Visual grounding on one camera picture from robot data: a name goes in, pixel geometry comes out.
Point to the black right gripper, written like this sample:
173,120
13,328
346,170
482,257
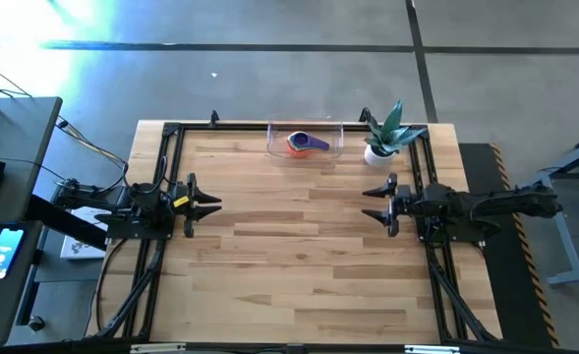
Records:
404,204

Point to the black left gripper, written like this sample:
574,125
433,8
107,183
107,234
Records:
178,189

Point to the orange measuring cup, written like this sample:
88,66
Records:
299,154

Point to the purple measuring cup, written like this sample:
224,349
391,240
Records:
303,140

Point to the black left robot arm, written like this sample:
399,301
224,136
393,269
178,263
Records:
97,199

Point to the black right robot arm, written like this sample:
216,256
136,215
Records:
490,206

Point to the clear plastic basket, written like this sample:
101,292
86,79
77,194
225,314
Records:
274,147

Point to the yellow tag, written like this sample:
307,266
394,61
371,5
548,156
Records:
181,201

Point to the green plant in white pot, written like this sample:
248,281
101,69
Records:
378,156

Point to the white paper sheet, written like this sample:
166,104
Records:
77,248

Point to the black mat with hazard stripe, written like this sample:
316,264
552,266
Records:
505,295

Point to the black caster wheel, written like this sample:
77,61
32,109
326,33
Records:
36,323

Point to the smartphone with blue screen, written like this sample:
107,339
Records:
3,253

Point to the black metal table frame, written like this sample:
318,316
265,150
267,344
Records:
240,127

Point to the black frame clamp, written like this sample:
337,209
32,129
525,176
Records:
365,115
214,119

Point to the silver bracket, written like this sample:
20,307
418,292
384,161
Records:
157,348
431,349

